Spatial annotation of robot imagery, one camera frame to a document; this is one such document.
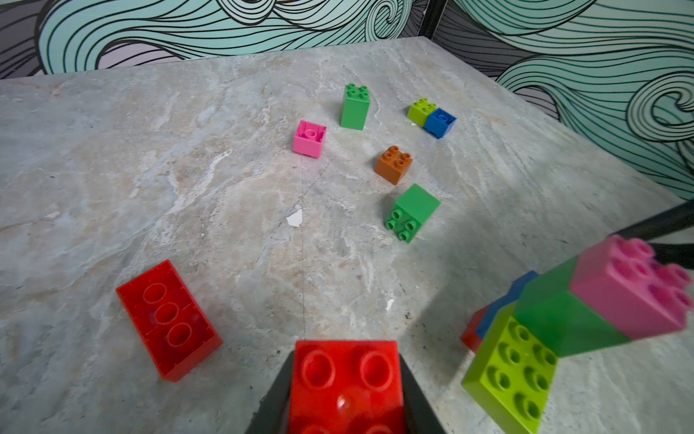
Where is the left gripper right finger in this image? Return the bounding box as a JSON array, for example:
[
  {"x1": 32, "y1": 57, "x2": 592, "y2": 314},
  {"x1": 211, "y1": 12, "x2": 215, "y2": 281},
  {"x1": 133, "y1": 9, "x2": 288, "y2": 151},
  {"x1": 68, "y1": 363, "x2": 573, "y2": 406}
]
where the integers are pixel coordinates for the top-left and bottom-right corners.
[{"x1": 399, "y1": 354, "x2": 446, "y2": 434}]

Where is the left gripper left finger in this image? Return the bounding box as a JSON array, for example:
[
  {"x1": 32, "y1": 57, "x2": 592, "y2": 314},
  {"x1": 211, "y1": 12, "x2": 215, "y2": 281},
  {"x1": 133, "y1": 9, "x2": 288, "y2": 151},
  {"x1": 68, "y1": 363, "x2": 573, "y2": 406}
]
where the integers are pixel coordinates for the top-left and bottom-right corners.
[{"x1": 245, "y1": 351, "x2": 295, "y2": 434}]

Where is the red lego brick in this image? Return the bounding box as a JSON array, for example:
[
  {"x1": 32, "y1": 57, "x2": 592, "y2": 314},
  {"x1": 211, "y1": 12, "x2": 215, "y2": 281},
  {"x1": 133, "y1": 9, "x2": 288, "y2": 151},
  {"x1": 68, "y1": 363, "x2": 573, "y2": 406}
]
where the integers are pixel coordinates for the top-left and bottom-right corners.
[
  {"x1": 116, "y1": 260, "x2": 223, "y2": 383},
  {"x1": 288, "y1": 340, "x2": 407, "y2": 433}
]

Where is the lime green long lego brick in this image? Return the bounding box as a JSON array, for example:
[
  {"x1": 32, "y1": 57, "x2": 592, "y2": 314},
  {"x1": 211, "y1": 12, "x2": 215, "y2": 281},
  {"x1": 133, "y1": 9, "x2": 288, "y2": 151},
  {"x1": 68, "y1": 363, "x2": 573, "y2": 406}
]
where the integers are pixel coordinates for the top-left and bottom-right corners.
[{"x1": 462, "y1": 303, "x2": 560, "y2": 433}]

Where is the blue lego brick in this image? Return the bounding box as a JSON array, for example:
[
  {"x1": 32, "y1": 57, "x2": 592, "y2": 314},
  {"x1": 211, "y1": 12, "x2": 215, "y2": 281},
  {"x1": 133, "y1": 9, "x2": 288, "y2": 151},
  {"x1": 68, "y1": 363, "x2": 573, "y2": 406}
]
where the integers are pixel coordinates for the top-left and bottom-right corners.
[{"x1": 460, "y1": 269, "x2": 540, "y2": 354}]

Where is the small magenta lego brick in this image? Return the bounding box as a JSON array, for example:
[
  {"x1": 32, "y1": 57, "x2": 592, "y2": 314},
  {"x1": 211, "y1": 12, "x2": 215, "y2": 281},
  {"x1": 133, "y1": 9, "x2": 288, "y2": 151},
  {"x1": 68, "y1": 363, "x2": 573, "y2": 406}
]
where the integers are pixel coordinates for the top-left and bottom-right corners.
[{"x1": 570, "y1": 235, "x2": 693, "y2": 340}]

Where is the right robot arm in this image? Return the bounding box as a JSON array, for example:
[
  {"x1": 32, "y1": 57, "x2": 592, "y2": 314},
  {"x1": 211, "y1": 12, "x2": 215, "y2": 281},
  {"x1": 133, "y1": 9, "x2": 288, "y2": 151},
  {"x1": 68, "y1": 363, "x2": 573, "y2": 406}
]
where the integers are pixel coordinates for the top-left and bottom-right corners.
[{"x1": 614, "y1": 200, "x2": 693, "y2": 269}]

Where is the orange lego brick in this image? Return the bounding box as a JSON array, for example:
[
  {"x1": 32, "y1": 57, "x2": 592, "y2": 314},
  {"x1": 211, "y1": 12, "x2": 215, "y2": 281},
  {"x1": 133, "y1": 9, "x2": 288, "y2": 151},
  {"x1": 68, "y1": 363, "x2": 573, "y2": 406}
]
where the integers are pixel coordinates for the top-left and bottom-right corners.
[{"x1": 374, "y1": 146, "x2": 413, "y2": 186}]

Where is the lime and blue lego stack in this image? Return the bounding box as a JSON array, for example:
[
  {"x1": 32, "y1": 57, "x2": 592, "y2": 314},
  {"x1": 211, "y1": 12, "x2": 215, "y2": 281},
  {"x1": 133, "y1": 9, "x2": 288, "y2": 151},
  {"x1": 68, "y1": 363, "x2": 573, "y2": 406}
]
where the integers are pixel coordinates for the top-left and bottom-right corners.
[{"x1": 407, "y1": 99, "x2": 457, "y2": 139}]

